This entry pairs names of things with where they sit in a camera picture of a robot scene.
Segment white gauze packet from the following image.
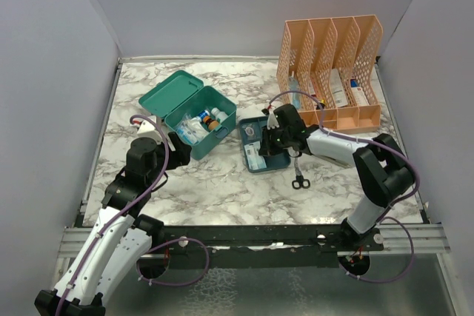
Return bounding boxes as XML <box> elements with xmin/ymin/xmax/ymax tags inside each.
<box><xmin>176</xmin><ymin>117</ymin><xmax>203</xmax><ymax>139</ymax></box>

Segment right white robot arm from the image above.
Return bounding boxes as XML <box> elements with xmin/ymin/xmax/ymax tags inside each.
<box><xmin>258</xmin><ymin>104</ymin><xmax>419</xmax><ymax>250</ymax></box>

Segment blue face mask packet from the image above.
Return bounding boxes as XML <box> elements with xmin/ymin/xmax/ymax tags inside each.
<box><xmin>176</xmin><ymin>118</ymin><xmax>208</xmax><ymax>145</ymax></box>

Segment peach file organizer rack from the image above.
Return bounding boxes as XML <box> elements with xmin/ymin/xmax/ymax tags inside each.
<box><xmin>276</xmin><ymin>15</ymin><xmax>383</xmax><ymax>133</ymax></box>

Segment white bottle blue cap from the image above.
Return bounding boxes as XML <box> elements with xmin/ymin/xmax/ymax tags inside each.
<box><xmin>198</xmin><ymin>110</ymin><xmax>210</xmax><ymax>119</ymax></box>

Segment teal medicine kit box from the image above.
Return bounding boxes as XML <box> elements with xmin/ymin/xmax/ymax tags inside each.
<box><xmin>138</xmin><ymin>70</ymin><xmax>236</xmax><ymax>160</ymax></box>

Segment blue item in rack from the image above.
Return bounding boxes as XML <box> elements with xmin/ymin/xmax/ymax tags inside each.
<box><xmin>288</xmin><ymin>73</ymin><xmax>301</xmax><ymax>110</ymax></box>

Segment clear tape roll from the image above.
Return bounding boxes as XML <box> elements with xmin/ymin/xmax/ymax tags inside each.
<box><xmin>244</xmin><ymin>124</ymin><xmax>256</xmax><ymax>139</ymax></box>

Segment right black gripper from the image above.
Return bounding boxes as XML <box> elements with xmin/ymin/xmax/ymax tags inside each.
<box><xmin>258</xmin><ymin>124</ymin><xmax>291</xmax><ymax>157</ymax></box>

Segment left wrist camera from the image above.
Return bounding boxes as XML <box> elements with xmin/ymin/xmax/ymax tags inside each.
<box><xmin>132</xmin><ymin>118</ymin><xmax>162</xmax><ymax>143</ymax></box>

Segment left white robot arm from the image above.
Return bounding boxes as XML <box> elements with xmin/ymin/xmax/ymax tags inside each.
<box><xmin>34</xmin><ymin>132</ymin><xmax>192</xmax><ymax>315</ymax></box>

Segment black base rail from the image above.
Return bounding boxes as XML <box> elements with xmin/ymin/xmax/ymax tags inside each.
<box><xmin>139</xmin><ymin>223</ymin><xmax>384</xmax><ymax>269</ymax></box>

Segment brown bottle orange cap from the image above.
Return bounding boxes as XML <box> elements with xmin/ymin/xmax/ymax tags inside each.
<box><xmin>203</xmin><ymin>116</ymin><xmax>219</xmax><ymax>132</ymax></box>

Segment small white grey-cap bottle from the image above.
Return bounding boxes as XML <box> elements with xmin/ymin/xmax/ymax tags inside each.
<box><xmin>211</xmin><ymin>107</ymin><xmax>228</xmax><ymax>123</ymax></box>

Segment white red medicine box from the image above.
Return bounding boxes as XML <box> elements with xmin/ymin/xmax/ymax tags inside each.
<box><xmin>350</xmin><ymin>78</ymin><xmax>370</xmax><ymax>106</ymax></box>

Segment dark blue divided tray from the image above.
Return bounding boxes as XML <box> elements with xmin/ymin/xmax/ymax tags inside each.
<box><xmin>238</xmin><ymin>116</ymin><xmax>291</xmax><ymax>174</ymax></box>

